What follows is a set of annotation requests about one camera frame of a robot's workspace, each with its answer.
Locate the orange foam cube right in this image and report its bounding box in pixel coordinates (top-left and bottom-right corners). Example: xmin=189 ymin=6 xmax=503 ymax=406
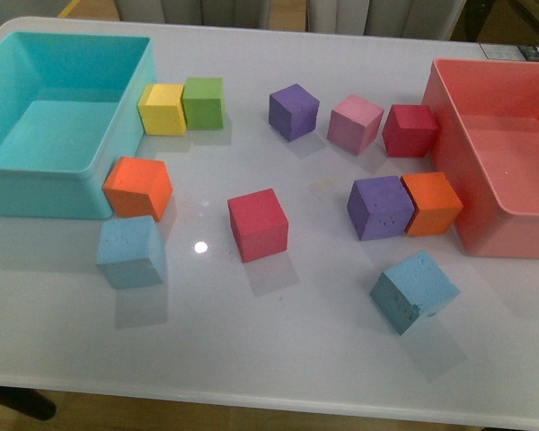
xmin=402 ymin=172 xmax=464 ymax=237

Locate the orange foam cube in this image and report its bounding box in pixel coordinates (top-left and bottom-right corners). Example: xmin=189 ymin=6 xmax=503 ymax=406
xmin=402 ymin=172 xmax=464 ymax=237
xmin=102 ymin=156 xmax=173 ymax=222

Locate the green foam cube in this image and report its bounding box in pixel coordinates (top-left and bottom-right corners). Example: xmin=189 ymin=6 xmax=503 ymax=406
xmin=182 ymin=77 xmax=225 ymax=130

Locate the purple foam cube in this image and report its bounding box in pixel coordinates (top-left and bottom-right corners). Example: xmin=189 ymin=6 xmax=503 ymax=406
xmin=347 ymin=176 xmax=415 ymax=241
xmin=268 ymin=84 xmax=320 ymax=142

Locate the salmon plastic bin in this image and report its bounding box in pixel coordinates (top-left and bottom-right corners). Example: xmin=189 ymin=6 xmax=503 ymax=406
xmin=422 ymin=58 xmax=539 ymax=259

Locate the purple foam cube near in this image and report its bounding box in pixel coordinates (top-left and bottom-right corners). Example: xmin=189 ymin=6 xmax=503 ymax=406
xmin=347 ymin=176 xmax=415 ymax=241

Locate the grey chair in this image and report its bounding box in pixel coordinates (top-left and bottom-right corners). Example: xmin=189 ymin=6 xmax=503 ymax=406
xmin=115 ymin=0 xmax=270 ymax=29
xmin=308 ymin=0 xmax=465 ymax=40

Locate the teal plastic bin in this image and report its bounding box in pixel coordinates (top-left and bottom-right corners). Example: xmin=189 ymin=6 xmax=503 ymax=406
xmin=0 ymin=31 xmax=156 ymax=219

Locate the black table leg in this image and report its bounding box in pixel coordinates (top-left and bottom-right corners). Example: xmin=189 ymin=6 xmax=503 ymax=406
xmin=0 ymin=386 xmax=57 ymax=421

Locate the yellow foam cube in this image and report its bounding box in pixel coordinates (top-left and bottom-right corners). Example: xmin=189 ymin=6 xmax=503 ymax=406
xmin=137 ymin=84 xmax=187 ymax=136

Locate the orange foam cube left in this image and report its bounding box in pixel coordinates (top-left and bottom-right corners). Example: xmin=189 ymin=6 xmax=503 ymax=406
xmin=102 ymin=156 xmax=173 ymax=222

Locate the grey chair left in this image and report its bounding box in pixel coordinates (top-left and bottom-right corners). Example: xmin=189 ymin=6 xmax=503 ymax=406
xmin=115 ymin=0 xmax=270 ymax=29

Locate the purple foam cube far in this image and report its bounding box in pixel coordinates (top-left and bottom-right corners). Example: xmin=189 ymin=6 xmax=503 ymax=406
xmin=268 ymin=84 xmax=320 ymax=142

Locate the red foam cube centre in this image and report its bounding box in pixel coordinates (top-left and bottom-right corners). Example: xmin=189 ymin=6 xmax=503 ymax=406
xmin=227 ymin=189 xmax=289 ymax=263

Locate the table label sticker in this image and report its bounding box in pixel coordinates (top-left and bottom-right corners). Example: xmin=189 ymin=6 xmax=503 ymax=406
xmin=480 ymin=43 xmax=539 ymax=63

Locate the light blue foam cube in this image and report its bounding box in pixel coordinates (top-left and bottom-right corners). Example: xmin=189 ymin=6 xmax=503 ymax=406
xmin=96 ymin=215 xmax=167 ymax=290
xmin=370 ymin=251 xmax=460 ymax=335

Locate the pink foam cube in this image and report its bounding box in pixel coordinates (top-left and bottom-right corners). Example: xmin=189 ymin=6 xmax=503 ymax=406
xmin=327 ymin=94 xmax=384 ymax=155

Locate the dark red foam cube far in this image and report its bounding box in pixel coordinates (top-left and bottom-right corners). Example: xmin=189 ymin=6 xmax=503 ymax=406
xmin=382 ymin=104 xmax=439 ymax=158

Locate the grey chair right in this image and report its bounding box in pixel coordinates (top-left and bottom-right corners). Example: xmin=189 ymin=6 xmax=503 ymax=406
xmin=308 ymin=0 xmax=465 ymax=40

